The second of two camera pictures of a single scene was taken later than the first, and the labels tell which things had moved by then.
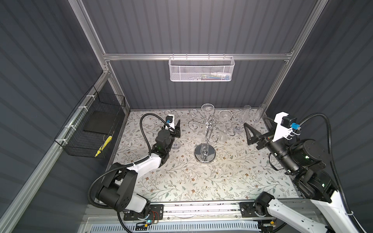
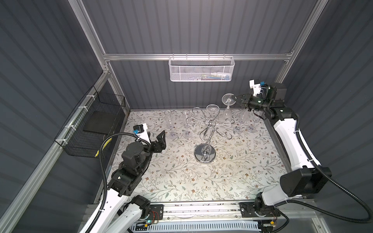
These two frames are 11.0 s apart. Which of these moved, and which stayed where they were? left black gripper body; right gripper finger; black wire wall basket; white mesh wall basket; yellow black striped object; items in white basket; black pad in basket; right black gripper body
Moved: right gripper finger; right black gripper body; left black gripper body
Stayed: white mesh wall basket; black wire wall basket; black pad in basket; items in white basket; yellow black striped object
